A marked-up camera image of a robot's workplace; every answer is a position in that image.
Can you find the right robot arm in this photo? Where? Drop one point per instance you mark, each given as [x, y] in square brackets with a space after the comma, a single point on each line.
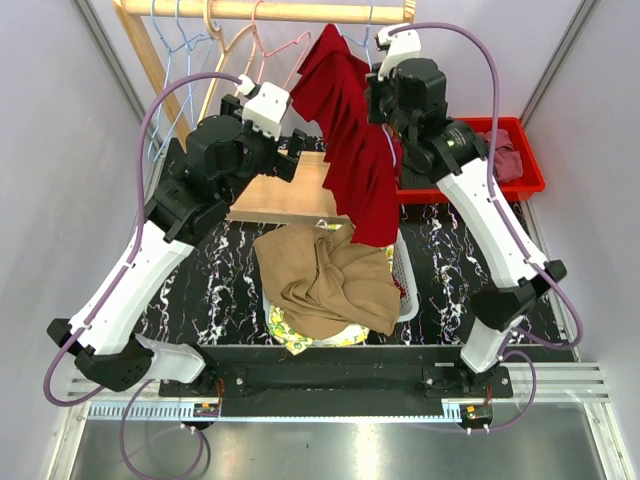
[410, 99]

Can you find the blue wire hanger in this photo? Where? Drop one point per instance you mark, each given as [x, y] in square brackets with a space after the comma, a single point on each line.
[156, 146]
[365, 45]
[190, 56]

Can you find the red plastic bin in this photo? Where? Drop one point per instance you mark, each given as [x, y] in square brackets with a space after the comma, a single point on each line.
[530, 183]

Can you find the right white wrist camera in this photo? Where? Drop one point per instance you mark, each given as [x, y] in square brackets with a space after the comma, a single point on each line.
[399, 42]

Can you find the wooden clothes rack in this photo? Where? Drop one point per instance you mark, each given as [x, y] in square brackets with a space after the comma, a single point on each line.
[267, 199]

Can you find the pink garment in bin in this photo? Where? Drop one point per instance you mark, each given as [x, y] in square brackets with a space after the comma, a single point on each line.
[508, 165]

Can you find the white plastic mesh basket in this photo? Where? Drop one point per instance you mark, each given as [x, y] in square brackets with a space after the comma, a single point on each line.
[403, 276]

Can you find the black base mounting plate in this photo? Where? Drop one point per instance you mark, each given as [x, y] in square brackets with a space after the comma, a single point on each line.
[247, 370]

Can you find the pink wire hanger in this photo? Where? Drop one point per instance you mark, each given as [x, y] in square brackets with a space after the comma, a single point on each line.
[303, 40]

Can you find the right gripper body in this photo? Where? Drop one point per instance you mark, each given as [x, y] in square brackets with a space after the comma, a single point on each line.
[381, 108]

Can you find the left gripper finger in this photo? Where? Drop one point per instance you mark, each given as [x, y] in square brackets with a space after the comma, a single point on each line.
[231, 106]
[295, 147]

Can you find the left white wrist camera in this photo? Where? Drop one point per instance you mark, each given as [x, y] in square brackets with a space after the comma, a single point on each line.
[265, 107]

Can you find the aluminium frame rail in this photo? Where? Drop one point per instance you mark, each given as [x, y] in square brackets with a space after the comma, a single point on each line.
[517, 387]

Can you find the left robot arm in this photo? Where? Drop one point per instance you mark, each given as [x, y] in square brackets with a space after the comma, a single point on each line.
[218, 160]

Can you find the plain red skirt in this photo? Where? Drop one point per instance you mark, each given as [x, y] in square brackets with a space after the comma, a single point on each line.
[361, 176]

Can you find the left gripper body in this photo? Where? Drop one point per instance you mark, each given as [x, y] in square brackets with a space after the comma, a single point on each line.
[267, 157]

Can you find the khaki skirt white lining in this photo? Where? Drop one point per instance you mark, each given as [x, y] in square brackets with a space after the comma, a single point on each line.
[323, 281]

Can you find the lemon print skirt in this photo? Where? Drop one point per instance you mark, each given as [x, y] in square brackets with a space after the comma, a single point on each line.
[295, 343]

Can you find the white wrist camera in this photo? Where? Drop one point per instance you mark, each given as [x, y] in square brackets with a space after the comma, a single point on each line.
[399, 42]
[265, 107]

